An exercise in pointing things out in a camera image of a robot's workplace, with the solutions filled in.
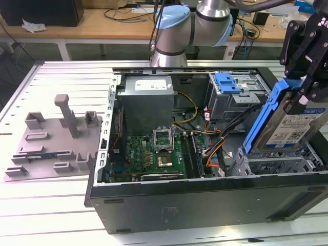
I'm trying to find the long wooden desk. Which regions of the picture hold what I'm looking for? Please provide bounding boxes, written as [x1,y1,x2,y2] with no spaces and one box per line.
[0,0,328,62]

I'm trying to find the black cable bundle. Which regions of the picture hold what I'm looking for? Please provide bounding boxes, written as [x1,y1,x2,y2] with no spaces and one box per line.
[215,102,267,178]

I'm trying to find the wide black equipment case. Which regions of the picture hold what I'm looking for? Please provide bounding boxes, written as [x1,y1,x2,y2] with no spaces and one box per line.
[0,0,85,28]

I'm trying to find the yellow and black wires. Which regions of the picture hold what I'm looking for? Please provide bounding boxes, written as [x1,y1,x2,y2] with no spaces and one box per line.
[171,91,199,126]

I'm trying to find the black bin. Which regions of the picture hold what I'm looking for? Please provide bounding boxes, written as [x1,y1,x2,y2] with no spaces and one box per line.
[186,45,200,61]

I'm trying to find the green motherboard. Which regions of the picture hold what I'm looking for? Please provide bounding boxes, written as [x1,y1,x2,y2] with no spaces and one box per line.
[109,128,207,183]

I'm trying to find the RAM stick with blue label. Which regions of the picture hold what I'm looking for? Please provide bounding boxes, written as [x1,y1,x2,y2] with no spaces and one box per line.
[27,153,58,160]

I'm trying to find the flat grey box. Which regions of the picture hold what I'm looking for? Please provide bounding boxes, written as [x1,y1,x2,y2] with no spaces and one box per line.
[270,7,299,17]

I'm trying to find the silver optical drive cage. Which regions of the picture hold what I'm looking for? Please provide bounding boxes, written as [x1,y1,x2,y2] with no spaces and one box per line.
[206,71,276,124]

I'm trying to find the grey plastic parts rack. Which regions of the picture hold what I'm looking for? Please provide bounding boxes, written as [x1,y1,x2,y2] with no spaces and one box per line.
[4,94,104,183]

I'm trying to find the black graphics card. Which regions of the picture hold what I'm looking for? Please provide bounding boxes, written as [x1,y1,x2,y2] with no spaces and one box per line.
[139,172,186,182]

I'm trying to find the blue drive cage latch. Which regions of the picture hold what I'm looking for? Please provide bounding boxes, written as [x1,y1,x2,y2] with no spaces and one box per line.
[214,73,243,95]

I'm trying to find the orange yellow wire bundle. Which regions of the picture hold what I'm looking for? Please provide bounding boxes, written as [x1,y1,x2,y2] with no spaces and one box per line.
[202,137,227,169]

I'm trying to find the grey power supply unit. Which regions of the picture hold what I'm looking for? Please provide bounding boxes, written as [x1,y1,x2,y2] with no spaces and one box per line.
[116,75,178,129]

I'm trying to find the metal socket cover frame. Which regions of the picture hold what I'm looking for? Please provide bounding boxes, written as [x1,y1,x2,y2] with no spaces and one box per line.
[152,126,175,154]

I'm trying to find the crumpled white paper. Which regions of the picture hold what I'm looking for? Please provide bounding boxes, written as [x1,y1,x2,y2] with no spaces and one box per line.
[22,18,48,33]

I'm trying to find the thick dark hose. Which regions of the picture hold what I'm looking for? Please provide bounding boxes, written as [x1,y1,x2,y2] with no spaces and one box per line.
[234,0,299,13]

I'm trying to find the CPU socket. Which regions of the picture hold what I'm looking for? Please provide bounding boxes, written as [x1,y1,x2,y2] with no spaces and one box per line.
[156,152,175,169]

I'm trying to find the hard disk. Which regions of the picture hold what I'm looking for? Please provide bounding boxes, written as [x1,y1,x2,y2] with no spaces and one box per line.
[242,76,327,156]

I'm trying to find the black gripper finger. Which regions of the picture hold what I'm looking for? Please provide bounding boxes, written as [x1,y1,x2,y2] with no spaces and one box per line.
[279,19,317,79]
[298,40,328,106]

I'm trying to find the small black box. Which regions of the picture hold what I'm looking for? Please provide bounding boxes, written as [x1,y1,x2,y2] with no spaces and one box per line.
[253,11,270,26]

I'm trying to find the clear plastic bag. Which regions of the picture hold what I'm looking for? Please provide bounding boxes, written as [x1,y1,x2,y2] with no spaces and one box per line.
[278,12,308,29]

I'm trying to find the black RAM slot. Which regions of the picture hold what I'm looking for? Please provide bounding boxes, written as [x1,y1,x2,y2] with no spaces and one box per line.
[190,132,205,178]
[180,132,195,179]

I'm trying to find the black open PC case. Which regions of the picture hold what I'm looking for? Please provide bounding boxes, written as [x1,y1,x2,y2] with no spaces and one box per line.
[84,59,328,235]

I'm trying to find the blue cardboard box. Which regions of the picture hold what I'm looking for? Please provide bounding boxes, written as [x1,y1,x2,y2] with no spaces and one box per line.
[294,0,315,12]

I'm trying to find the silver disk bay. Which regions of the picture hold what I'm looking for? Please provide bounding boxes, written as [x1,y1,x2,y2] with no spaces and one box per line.
[229,143,321,177]

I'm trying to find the black adapter with cables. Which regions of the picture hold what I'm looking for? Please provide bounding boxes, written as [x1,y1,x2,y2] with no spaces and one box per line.
[234,15,258,60]

